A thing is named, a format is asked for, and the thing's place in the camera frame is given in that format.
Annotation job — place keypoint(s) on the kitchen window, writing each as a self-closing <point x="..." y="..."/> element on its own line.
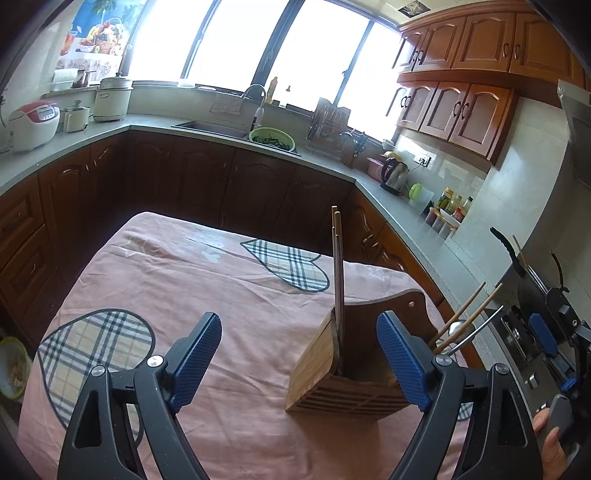
<point x="231" y="37"/>

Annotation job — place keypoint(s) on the yellow bottle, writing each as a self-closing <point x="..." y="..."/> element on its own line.
<point x="274" y="90"/>

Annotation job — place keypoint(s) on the grey countertop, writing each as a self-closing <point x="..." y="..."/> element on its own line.
<point x="401" y="217"/>

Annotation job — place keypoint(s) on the white container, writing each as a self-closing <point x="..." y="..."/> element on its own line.
<point x="63" y="78"/>

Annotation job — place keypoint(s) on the wooden utensil holder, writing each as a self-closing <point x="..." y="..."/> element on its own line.
<point x="318" y="369"/>

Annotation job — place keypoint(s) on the metal spoon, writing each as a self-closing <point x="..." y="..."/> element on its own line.
<point x="455" y="326"/>

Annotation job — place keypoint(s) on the metal dish rack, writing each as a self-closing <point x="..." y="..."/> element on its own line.
<point x="328" y="124"/>

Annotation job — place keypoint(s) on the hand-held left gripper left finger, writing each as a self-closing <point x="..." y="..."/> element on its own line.
<point x="198" y="355"/>

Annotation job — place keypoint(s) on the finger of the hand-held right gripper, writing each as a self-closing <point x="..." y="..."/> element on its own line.
<point x="563" y="309"/>
<point x="542" y="334"/>

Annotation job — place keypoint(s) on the green plastic basin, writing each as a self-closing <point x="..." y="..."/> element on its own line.
<point x="14" y="369"/>

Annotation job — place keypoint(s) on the row of seasoning bottles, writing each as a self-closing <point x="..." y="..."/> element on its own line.
<point x="450" y="217"/>

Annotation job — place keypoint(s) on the pink plaid-heart tablecloth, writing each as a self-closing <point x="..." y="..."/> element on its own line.
<point x="184" y="277"/>

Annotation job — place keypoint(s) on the green bowl of vegetables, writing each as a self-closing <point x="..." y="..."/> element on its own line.
<point x="272" y="138"/>

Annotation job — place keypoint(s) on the white and red rice cooker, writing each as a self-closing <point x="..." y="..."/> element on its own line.
<point x="34" y="124"/>

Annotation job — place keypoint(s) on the person's right hand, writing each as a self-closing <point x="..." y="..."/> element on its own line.
<point x="551" y="454"/>

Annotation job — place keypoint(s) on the metal chopstick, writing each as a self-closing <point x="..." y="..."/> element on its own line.
<point x="480" y="325"/>

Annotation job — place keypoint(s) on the brown wooden chopstick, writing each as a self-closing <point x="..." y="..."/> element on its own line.
<point x="466" y="304"/>

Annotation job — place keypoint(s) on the kitchen sink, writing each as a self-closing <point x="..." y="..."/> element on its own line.
<point x="207" y="127"/>

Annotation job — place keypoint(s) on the sink faucet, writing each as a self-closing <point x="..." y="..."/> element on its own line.
<point x="259" y="115"/>

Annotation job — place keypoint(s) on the metal range hood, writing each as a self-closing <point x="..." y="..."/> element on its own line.
<point x="579" y="138"/>

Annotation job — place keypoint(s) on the electric kettle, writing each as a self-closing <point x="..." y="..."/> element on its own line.
<point x="396" y="174"/>

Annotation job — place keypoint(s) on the thin dark chopstick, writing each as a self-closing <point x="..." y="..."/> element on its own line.
<point x="334" y="226"/>

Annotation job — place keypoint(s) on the brown wooden upper cabinets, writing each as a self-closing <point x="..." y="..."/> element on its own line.
<point x="485" y="46"/>

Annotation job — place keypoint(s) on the brown wooden lower cabinets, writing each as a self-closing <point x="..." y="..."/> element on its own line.
<point x="184" y="175"/>

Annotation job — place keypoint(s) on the pale bamboo chopstick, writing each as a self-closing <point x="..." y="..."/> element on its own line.
<point x="480" y="307"/>

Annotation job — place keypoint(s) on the brown wooden cabinets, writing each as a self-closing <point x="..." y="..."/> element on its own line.
<point x="485" y="46"/>
<point x="184" y="175"/>

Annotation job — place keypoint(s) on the small white pot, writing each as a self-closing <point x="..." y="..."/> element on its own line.
<point x="76" y="119"/>

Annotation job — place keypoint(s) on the pink container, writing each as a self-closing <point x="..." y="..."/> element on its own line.
<point x="375" y="167"/>

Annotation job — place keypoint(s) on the wall power outlet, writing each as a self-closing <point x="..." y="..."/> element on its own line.
<point x="422" y="160"/>

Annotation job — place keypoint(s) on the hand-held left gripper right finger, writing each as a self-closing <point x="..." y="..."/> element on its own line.
<point x="406" y="364"/>

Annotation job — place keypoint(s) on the large white pot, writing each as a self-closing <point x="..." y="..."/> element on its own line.
<point x="113" y="99"/>

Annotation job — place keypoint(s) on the fruit and palm wall poster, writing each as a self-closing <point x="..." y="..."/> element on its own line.
<point x="97" y="37"/>

